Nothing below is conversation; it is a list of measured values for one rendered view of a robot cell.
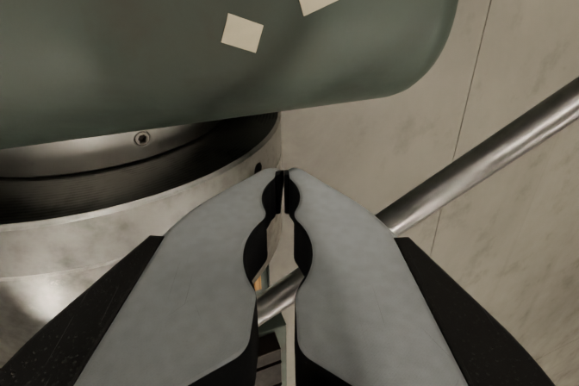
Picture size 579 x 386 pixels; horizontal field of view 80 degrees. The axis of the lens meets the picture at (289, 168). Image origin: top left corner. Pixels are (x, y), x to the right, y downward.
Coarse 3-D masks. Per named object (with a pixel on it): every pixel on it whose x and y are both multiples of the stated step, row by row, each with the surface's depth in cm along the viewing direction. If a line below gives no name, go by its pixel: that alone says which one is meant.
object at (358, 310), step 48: (288, 192) 11; (336, 192) 10; (336, 240) 8; (384, 240) 8; (336, 288) 7; (384, 288) 7; (336, 336) 6; (384, 336) 6; (432, 336) 6; (336, 384) 6; (384, 384) 5; (432, 384) 5
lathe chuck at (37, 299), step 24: (264, 264) 31; (0, 288) 19; (24, 288) 19; (48, 288) 20; (72, 288) 20; (0, 312) 20; (24, 312) 20; (48, 312) 20; (0, 336) 21; (24, 336) 21; (0, 360) 23
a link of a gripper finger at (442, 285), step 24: (408, 240) 8; (408, 264) 8; (432, 264) 8; (432, 288) 7; (456, 288) 7; (432, 312) 7; (456, 312) 7; (480, 312) 7; (456, 336) 6; (480, 336) 6; (504, 336) 6; (456, 360) 6; (480, 360) 6; (504, 360) 6; (528, 360) 6; (480, 384) 5; (504, 384) 5; (528, 384) 5; (552, 384) 5
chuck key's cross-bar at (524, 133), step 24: (552, 96) 12; (576, 96) 12; (528, 120) 12; (552, 120) 12; (480, 144) 13; (504, 144) 12; (528, 144) 12; (456, 168) 13; (480, 168) 13; (408, 192) 14; (432, 192) 13; (456, 192) 13; (384, 216) 14; (408, 216) 14; (288, 288) 15; (264, 312) 15
